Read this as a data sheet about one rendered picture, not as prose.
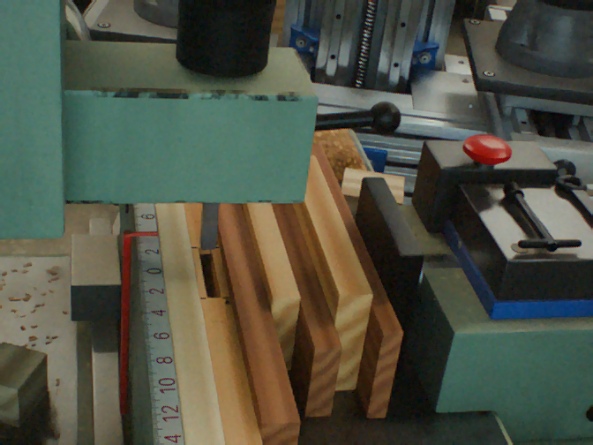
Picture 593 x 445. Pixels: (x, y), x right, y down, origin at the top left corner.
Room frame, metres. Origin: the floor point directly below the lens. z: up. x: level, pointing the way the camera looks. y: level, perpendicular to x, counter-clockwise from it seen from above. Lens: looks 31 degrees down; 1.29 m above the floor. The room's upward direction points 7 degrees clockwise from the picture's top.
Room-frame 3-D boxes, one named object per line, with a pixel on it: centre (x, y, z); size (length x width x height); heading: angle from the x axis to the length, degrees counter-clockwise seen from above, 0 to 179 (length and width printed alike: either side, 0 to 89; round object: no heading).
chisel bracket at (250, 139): (0.51, 0.07, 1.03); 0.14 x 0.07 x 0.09; 105
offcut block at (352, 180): (0.64, -0.05, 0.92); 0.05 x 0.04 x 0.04; 86
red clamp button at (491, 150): (0.56, -0.11, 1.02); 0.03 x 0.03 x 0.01
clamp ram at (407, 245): (0.51, -0.08, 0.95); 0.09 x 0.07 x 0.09; 14
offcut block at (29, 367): (0.51, 0.18, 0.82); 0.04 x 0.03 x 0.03; 168
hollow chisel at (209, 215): (0.51, 0.05, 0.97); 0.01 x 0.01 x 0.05; 15
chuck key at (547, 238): (0.50, -0.14, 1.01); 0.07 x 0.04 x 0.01; 15
